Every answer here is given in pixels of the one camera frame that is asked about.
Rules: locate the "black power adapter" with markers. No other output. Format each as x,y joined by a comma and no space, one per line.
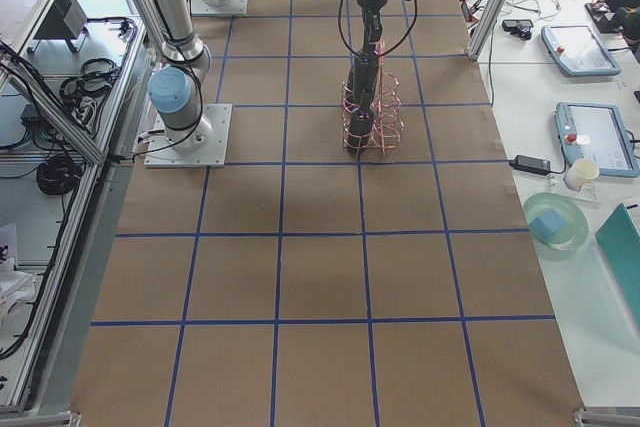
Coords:
529,164

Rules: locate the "lower teach pendant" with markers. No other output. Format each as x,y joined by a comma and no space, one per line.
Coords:
596,132

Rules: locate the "teal board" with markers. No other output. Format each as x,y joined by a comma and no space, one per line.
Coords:
618,239

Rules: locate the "white cup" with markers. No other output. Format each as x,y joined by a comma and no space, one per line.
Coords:
581,172

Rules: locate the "green glass plate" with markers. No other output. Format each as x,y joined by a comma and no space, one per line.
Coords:
574,234

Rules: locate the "grey box device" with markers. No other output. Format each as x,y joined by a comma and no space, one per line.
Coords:
66,20

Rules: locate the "blue foam block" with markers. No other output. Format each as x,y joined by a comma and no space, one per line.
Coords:
547,224

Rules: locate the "copper wire wine basket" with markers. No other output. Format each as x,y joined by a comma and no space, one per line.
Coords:
388,125

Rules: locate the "teach pendant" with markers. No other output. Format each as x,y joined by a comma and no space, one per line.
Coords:
596,132
579,51

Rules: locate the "dark wine bottle in basket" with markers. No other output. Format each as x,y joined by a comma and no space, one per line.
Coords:
361,123

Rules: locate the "dark wine bottle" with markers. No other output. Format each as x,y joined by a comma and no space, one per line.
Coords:
364,79
361,123

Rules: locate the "upper teach pendant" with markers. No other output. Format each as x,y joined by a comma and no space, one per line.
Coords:
579,51

